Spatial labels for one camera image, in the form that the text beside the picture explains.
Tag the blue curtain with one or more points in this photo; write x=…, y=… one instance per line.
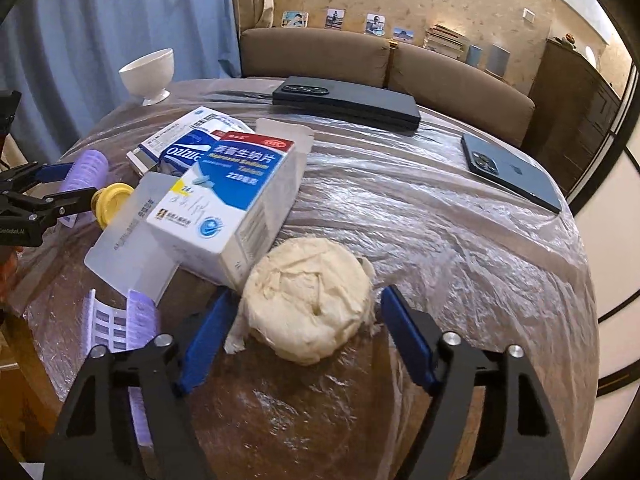
x=100, y=20

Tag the black flat case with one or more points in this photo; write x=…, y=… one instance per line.
x=350, y=105

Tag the white tissue ball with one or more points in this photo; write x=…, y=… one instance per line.
x=305, y=300

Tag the blue smartphone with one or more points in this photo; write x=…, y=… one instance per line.
x=520, y=180

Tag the blue white open carton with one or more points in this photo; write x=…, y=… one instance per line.
x=185, y=147

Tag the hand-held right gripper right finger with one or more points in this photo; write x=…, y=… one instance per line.
x=407, y=335

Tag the wide light blue card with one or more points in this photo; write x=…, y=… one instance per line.
x=497, y=60

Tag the white partition with black frame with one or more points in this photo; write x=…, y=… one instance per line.
x=615, y=260

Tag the wooden table with plastic cover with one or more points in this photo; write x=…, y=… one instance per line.
x=400, y=220

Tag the brown sofa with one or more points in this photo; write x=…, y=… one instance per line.
x=450, y=75

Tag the purple wrapper with striped edge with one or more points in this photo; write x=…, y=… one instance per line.
x=140, y=315

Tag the white footed bowl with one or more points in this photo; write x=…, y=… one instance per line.
x=147, y=72

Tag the narrow light blue card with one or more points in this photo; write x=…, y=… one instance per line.
x=475, y=54

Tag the small photo print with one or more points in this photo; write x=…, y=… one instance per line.
x=375, y=25
x=295, y=20
x=403, y=35
x=334, y=19

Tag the yellow bottle cap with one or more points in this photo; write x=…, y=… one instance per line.
x=115, y=200

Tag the leaning white books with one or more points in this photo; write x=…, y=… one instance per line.
x=447, y=40

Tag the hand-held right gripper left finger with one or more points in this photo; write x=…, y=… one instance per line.
x=205, y=345

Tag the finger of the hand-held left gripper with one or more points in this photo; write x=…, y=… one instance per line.
x=47, y=172
x=60, y=202

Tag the medicine box with red stripe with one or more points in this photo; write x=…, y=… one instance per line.
x=235, y=195

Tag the dark wooden cabinet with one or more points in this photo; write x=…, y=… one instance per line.
x=575, y=110

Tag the wall switch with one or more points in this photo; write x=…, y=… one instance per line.
x=528, y=13

